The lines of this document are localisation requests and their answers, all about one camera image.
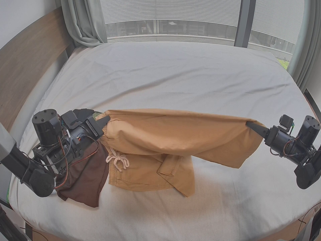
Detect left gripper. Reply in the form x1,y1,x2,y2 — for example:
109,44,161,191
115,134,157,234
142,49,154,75
68,116,111,147

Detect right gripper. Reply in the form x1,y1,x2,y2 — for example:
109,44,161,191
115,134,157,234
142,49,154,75
246,121,293,152

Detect tan shorts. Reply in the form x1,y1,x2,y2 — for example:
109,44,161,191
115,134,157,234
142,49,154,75
100,109,264,197

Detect bed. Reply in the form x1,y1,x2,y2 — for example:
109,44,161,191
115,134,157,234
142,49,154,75
0,7,321,241

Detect brown shorts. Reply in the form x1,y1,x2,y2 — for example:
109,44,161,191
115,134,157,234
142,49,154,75
56,141,109,208

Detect grey-green curtain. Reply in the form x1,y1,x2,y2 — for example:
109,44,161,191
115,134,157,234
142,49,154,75
59,0,108,48
286,0,321,92

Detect window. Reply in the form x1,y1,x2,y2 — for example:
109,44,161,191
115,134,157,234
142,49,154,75
96,0,307,70

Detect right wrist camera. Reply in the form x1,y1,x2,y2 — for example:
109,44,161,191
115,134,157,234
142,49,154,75
279,114,295,133

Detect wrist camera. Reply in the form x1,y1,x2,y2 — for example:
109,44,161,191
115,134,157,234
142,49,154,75
279,114,295,133
61,111,79,130

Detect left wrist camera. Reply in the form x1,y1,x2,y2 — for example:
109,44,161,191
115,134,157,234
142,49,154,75
61,111,79,130

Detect black cable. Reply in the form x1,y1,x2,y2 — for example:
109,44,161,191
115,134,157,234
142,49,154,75
298,204,318,225

